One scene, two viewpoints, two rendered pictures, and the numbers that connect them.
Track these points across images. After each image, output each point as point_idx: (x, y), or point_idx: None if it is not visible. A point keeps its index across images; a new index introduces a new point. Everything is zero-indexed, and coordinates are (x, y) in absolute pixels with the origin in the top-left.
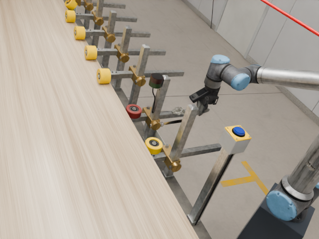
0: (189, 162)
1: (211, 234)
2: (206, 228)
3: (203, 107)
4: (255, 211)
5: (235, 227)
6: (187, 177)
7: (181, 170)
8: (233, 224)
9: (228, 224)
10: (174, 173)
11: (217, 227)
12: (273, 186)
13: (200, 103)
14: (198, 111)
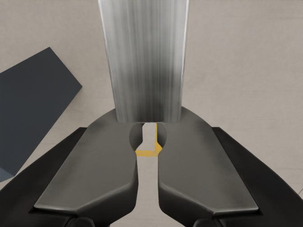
0: (212, 89)
1: (89, 55)
2: (99, 54)
3: (57, 188)
4: (11, 113)
5: (96, 93)
6: (186, 71)
7: (202, 68)
8: (101, 93)
9: (102, 88)
10: (200, 55)
11: (99, 71)
12: (0, 167)
13: (171, 192)
14: (113, 90)
